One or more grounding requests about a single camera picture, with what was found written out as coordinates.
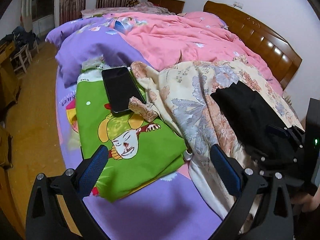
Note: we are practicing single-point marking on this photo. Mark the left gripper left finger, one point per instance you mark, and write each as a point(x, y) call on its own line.
point(45, 219)

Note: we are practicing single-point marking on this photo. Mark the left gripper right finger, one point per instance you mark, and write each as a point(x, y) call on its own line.
point(274, 218)

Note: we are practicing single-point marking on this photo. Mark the black pants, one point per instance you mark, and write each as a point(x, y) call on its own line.
point(256, 125)

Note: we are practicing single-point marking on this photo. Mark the person's right hand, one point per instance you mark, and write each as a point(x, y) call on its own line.
point(307, 202)

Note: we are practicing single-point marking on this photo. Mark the brown wooden headboard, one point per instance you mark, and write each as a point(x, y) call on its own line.
point(280, 57)

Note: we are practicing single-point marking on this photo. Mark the purple bed sheet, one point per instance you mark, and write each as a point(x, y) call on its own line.
point(144, 190)

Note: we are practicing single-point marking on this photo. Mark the green cartoon blanket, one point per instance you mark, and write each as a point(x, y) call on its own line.
point(139, 152)

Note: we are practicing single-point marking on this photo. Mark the floral cream quilt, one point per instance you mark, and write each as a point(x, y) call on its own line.
point(181, 96)

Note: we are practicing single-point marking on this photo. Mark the wooden desk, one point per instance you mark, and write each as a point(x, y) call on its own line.
point(10, 84)

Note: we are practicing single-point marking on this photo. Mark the black smartphone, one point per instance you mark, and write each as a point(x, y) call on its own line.
point(120, 88)

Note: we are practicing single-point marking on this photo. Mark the white stool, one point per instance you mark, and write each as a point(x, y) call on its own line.
point(21, 59)

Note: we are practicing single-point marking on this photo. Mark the pink duvet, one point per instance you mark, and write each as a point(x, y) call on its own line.
point(165, 40)

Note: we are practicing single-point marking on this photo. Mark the dark wooden side cabinet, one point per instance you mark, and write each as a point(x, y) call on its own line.
point(175, 6)

